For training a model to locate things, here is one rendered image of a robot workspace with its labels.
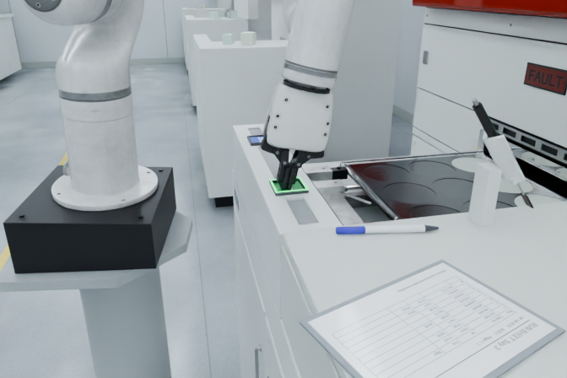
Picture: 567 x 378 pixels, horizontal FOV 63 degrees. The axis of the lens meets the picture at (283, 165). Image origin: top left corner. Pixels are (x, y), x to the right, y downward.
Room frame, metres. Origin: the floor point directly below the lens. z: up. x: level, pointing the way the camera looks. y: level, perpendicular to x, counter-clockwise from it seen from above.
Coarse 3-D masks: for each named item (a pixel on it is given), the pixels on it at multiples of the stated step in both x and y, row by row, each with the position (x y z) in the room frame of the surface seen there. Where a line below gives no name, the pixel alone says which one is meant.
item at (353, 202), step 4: (348, 192) 0.94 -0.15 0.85; (352, 192) 0.94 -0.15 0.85; (356, 192) 0.94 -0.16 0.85; (360, 192) 0.94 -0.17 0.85; (356, 196) 0.93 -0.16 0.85; (360, 196) 0.93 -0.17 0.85; (364, 196) 0.93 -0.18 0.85; (348, 200) 0.92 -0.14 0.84; (352, 200) 0.92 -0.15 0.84; (356, 200) 0.93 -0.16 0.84; (368, 200) 0.93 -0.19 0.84; (352, 204) 0.92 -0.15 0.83; (356, 204) 0.93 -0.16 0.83; (360, 204) 0.93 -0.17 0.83; (364, 204) 0.93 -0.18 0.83; (368, 204) 0.93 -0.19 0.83; (372, 204) 0.94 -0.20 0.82
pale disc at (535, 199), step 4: (520, 196) 0.82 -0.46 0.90; (528, 196) 0.82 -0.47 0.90; (532, 196) 0.82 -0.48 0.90; (536, 196) 0.82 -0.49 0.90; (540, 196) 0.82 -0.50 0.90; (544, 196) 0.82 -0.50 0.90; (516, 200) 0.80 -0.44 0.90; (520, 200) 0.80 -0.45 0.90; (532, 200) 0.80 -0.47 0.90; (536, 200) 0.80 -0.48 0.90; (540, 200) 0.80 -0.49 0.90; (544, 200) 0.80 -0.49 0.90; (548, 200) 0.80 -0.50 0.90; (552, 200) 0.80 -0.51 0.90; (556, 200) 0.80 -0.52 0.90; (560, 200) 0.80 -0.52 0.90; (516, 204) 0.78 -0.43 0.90; (520, 204) 0.78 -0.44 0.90; (524, 204) 0.78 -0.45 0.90; (532, 204) 0.78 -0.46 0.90; (536, 204) 0.78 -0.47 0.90
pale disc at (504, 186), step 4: (500, 180) 0.90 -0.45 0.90; (500, 184) 0.87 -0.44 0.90; (504, 184) 0.87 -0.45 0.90; (508, 184) 0.87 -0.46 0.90; (516, 184) 0.87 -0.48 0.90; (520, 184) 0.87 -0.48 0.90; (524, 184) 0.87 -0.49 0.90; (528, 184) 0.87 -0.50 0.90; (500, 188) 0.85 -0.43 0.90; (504, 188) 0.85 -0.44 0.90; (508, 188) 0.85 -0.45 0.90; (512, 188) 0.85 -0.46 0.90; (516, 188) 0.85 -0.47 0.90; (524, 188) 0.85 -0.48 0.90; (528, 188) 0.85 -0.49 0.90; (532, 188) 0.85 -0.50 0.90; (512, 192) 0.83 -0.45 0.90; (516, 192) 0.83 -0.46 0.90; (520, 192) 0.83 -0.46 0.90; (524, 192) 0.83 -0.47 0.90
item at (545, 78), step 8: (528, 64) 1.02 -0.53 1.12; (528, 72) 1.01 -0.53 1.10; (536, 72) 0.99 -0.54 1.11; (544, 72) 0.97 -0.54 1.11; (552, 72) 0.95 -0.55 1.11; (560, 72) 0.93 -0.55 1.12; (528, 80) 1.01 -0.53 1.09; (536, 80) 0.99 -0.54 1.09; (544, 80) 0.97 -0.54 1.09; (552, 80) 0.95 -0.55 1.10; (560, 80) 0.92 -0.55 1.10; (552, 88) 0.94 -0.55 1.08; (560, 88) 0.92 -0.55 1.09
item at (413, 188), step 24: (360, 168) 0.96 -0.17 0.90; (384, 168) 0.97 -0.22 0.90; (408, 168) 0.97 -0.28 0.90; (432, 168) 0.97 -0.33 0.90; (456, 168) 0.96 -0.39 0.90; (384, 192) 0.83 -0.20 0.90; (408, 192) 0.83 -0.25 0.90; (432, 192) 0.83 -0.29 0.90; (456, 192) 0.83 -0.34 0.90; (504, 192) 0.83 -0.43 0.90; (528, 192) 0.83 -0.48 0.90; (552, 192) 0.83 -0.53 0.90; (408, 216) 0.73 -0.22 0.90
